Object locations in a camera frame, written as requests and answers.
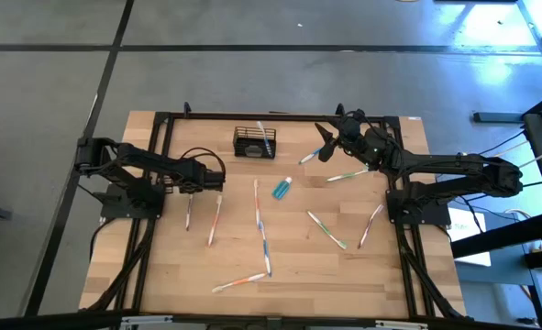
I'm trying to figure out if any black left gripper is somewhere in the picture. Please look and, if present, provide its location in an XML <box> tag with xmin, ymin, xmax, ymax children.
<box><xmin>171</xmin><ymin>159</ymin><xmax>227</xmax><ymax>194</ymax></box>

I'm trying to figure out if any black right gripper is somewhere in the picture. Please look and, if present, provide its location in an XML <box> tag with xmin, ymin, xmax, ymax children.
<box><xmin>315</xmin><ymin>109</ymin><xmax>393</xmax><ymax>169</ymax></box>

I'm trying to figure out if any blue white toothbrush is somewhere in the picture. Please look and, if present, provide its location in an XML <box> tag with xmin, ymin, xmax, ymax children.
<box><xmin>255</xmin><ymin>120</ymin><xmax>274</xmax><ymax>158</ymax></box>
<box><xmin>259</xmin><ymin>221</ymin><xmax>273</xmax><ymax>278</ymax></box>
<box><xmin>297</xmin><ymin>146</ymin><xmax>323</xmax><ymax>166</ymax></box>

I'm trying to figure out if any green white toothbrush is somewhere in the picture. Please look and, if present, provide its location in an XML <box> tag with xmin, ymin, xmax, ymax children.
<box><xmin>325</xmin><ymin>168</ymin><xmax>371</xmax><ymax>183</ymax></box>
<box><xmin>305</xmin><ymin>209</ymin><xmax>348</xmax><ymax>251</ymax></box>

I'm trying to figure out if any orange white toothbrush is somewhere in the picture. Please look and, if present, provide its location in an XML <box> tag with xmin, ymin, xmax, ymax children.
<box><xmin>252</xmin><ymin>178</ymin><xmax>261</xmax><ymax>226</ymax></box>
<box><xmin>211</xmin><ymin>272</ymin><xmax>269</xmax><ymax>294</ymax></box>
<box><xmin>206</xmin><ymin>194</ymin><xmax>224</xmax><ymax>248</ymax></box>

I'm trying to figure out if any teal mouthwash bottle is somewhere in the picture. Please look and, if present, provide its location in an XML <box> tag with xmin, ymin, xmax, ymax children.
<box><xmin>271</xmin><ymin>176</ymin><xmax>293</xmax><ymax>201</ymax></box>

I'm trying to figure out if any white paper sheet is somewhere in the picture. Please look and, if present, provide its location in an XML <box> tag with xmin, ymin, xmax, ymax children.
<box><xmin>447</xmin><ymin>208</ymin><xmax>492</xmax><ymax>268</ymax></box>

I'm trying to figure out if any grey metal floor bar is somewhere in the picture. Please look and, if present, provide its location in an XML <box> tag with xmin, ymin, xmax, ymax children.
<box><xmin>472</xmin><ymin>111</ymin><xmax>526</xmax><ymax>124</ymax></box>

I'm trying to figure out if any black metal beam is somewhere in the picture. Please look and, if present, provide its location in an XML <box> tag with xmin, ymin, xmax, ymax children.
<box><xmin>450</xmin><ymin>211</ymin><xmax>542</xmax><ymax>259</ymax></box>

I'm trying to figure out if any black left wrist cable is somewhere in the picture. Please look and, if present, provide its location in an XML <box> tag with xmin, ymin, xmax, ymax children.
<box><xmin>180</xmin><ymin>146</ymin><xmax>227</xmax><ymax>178</ymax></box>

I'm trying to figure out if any black wire toothbrush caddy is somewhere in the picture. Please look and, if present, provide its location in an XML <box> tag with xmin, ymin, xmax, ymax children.
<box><xmin>232</xmin><ymin>126</ymin><xmax>278</xmax><ymax>160</ymax></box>

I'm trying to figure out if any black aluminium table frame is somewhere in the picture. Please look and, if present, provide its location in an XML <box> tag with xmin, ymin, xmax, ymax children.
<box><xmin>80</xmin><ymin>109</ymin><xmax>469</xmax><ymax>322</ymax></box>

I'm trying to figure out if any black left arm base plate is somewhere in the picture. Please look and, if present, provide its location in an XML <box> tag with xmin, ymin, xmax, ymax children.
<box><xmin>99</xmin><ymin>182</ymin><xmax>165</xmax><ymax>220</ymax></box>

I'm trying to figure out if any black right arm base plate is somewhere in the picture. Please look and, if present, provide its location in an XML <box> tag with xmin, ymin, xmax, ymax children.
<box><xmin>385</xmin><ymin>188</ymin><xmax>451</xmax><ymax>226</ymax></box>

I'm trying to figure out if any silver metal bracket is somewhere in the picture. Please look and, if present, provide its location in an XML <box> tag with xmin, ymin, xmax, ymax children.
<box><xmin>374</xmin><ymin>319</ymin><xmax>430</xmax><ymax>330</ymax></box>
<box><xmin>120</xmin><ymin>314</ymin><xmax>174</xmax><ymax>329</ymax></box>

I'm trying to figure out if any white cable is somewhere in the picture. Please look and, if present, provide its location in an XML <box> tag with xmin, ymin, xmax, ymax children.
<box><xmin>494</xmin><ymin>140</ymin><xmax>542</xmax><ymax>169</ymax></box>

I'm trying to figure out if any black camera rig bar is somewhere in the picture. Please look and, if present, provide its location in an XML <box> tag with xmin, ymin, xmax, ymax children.
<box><xmin>0</xmin><ymin>309</ymin><xmax>542</xmax><ymax>330</ymax></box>

